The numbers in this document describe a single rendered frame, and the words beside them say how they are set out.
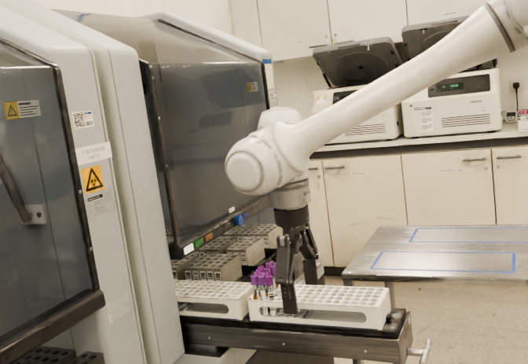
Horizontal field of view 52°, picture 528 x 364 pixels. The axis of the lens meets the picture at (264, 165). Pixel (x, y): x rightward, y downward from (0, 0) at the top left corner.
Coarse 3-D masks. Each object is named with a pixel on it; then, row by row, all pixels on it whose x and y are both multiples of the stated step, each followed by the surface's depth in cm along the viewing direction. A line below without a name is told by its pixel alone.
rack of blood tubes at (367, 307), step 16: (304, 288) 124; (320, 288) 122; (336, 288) 121; (352, 288) 119; (368, 288) 118; (384, 288) 116; (256, 304) 119; (272, 304) 117; (304, 304) 114; (320, 304) 113; (336, 304) 111; (352, 304) 110; (368, 304) 110; (384, 304) 111; (256, 320) 120; (272, 320) 118; (288, 320) 116; (304, 320) 115; (320, 320) 113; (336, 320) 117; (352, 320) 116; (368, 320) 109; (384, 320) 111
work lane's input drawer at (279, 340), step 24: (408, 312) 117; (192, 336) 126; (216, 336) 123; (240, 336) 120; (264, 336) 118; (288, 336) 115; (312, 336) 113; (336, 336) 111; (360, 336) 109; (384, 336) 107; (408, 336) 114; (384, 360) 107
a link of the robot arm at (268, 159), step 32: (480, 32) 95; (416, 64) 99; (448, 64) 99; (352, 96) 97; (384, 96) 97; (288, 128) 97; (320, 128) 95; (256, 160) 92; (288, 160) 95; (256, 192) 95
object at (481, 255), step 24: (384, 240) 165; (408, 240) 162; (432, 240) 159; (456, 240) 156; (480, 240) 153; (504, 240) 151; (360, 264) 146; (384, 264) 144; (408, 264) 142; (432, 264) 139; (456, 264) 137; (480, 264) 135; (504, 264) 133; (360, 360) 144
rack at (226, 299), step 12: (180, 288) 134; (192, 288) 133; (204, 288) 131; (216, 288) 130; (228, 288) 129; (240, 288) 128; (180, 300) 128; (192, 300) 126; (204, 300) 125; (216, 300) 123; (228, 300) 122; (240, 300) 122; (180, 312) 128; (192, 312) 127; (204, 312) 126; (216, 312) 130; (228, 312) 123; (240, 312) 122
